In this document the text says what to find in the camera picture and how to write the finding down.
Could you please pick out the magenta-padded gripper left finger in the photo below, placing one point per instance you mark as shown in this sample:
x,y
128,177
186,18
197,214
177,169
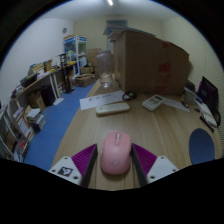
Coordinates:
x,y
68,170

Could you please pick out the clear plastic jar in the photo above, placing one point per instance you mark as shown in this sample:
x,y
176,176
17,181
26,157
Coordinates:
x,y
105,68

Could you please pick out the blue-framed glass cabinet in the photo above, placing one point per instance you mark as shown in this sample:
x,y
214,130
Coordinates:
x,y
75,50

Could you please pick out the long ceiling light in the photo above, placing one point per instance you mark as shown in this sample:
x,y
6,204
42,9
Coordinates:
x,y
110,2

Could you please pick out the round wall clock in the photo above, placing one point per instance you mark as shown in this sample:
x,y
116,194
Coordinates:
x,y
64,30

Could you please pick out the white notebook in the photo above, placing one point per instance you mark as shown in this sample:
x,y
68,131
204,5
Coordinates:
x,y
206,113

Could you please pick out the low cardboard box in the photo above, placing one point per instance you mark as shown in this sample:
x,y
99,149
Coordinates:
x,y
85,80

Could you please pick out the black office chair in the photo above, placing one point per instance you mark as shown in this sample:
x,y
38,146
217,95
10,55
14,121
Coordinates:
x,y
208,91

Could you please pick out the round blue mouse pad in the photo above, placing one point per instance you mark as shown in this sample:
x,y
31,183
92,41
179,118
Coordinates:
x,y
201,146

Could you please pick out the pink computer mouse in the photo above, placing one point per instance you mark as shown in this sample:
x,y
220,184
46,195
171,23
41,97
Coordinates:
x,y
115,153

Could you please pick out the shelf unit with books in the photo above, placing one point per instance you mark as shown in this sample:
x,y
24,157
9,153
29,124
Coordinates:
x,y
20,133

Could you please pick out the grey door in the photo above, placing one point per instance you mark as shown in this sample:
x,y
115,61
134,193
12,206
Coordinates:
x,y
116,25

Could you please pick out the black floor stand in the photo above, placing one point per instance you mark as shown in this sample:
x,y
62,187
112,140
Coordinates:
x,y
66,73

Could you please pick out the large brown cardboard box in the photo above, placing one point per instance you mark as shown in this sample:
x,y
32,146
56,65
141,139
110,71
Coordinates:
x,y
150,66

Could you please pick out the black pen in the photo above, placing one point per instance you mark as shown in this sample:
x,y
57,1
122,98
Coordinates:
x,y
206,123

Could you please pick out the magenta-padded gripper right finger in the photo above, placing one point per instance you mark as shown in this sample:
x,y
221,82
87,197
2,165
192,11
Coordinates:
x,y
156,168

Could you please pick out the white paper sheet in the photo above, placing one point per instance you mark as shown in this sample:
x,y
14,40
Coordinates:
x,y
100,100

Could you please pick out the white calculator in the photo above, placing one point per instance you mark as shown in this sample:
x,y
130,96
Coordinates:
x,y
152,102

